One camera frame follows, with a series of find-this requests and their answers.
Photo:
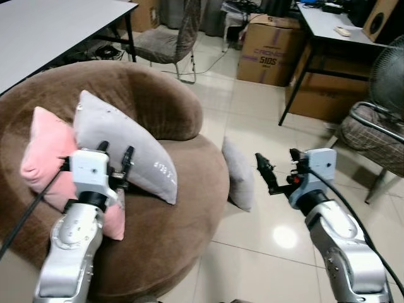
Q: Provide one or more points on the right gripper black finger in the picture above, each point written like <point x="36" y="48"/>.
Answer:
<point x="265" y="169"/>
<point x="295" y="159"/>

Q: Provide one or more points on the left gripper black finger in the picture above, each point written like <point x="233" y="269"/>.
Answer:
<point x="102" y="148"/>
<point x="129" y="163"/>

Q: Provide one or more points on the plain grey pillow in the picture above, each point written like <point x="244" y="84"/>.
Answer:
<point x="240" y="173"/>

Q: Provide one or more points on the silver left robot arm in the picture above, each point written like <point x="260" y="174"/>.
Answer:
<point x="66" y="252"/>

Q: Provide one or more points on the grey pillow with bear print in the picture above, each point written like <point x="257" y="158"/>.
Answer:
<point x="120" y="136"/>

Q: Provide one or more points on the pink pillow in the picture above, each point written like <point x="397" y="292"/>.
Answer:
<point x="44" y="151"/>

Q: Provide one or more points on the brown round fabric sofa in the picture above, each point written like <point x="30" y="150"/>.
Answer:
<point x="183" y="189"/>

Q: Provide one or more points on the plain cardboard box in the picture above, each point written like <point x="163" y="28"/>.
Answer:
<point x="322" y="95"/>

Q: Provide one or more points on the metal chair with checked cushion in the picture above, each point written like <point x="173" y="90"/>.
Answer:
<point x="366" y="136"/>
<point x="161" y="44"/>

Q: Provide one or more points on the black power strip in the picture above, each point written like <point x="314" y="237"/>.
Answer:
<point x="107" y="50"/>

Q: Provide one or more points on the cardboard box with purple print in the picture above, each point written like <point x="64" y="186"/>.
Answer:
<point x="268" y="57"/>

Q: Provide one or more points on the black standing fan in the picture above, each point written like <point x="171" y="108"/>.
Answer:
<point x="388" y="76"/>

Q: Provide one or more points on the large white table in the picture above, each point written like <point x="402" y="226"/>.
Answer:
<point x="50" y="25"/>

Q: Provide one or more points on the small white device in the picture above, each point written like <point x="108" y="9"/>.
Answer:
<point x="344" y="31"/>

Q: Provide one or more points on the white desk with black legs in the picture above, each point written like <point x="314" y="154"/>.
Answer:
<point x="328" y="22"/>

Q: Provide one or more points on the small black device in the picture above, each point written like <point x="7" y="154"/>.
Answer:
<point x="332" y="8"/>

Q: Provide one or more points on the wooden speaker box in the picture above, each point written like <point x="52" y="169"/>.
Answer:
<point x="379" y="22"/>

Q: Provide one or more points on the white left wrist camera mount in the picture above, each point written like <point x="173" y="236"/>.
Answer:
<point x="88" y="170"/>

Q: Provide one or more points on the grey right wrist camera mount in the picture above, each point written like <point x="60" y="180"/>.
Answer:
<point x="319" y="173"/>

